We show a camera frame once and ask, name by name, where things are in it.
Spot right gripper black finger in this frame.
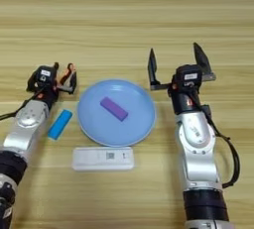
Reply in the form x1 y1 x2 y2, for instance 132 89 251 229
147 48 162 87
192 42 214 77

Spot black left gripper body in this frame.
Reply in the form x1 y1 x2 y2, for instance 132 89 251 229
34 85 74 108

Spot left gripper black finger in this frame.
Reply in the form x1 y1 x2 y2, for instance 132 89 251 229
26 72 37 92
67 71 77 95

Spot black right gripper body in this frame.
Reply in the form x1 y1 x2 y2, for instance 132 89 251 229
149 73 216 115

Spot orange black needle-nose pliers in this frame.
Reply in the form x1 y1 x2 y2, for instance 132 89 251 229
53 61 75 88

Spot purple rectangular block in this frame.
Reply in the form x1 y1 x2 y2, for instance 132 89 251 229
99 96 129 122

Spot left gripper small black box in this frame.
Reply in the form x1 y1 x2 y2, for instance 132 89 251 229
33 64 59 88

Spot gripper small black box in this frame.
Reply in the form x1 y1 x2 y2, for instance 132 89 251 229
173 63 203 90
33 64 59 88

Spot right gripper small black box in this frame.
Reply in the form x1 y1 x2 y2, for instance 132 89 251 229
173 63 203 90

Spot cyan rectangular block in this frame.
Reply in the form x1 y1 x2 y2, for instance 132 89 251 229
47 108 73 141

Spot light blue round plate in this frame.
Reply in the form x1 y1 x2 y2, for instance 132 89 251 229
76 78 157 148

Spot white rectangular device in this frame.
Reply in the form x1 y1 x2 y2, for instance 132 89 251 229
71 146 135 172

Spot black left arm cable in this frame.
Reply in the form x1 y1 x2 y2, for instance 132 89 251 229
0 88 46 122

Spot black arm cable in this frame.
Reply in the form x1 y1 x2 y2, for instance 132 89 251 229
0 88 46 122
188 90 241 189

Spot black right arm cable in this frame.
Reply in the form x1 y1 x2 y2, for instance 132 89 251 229
188 90 241 189

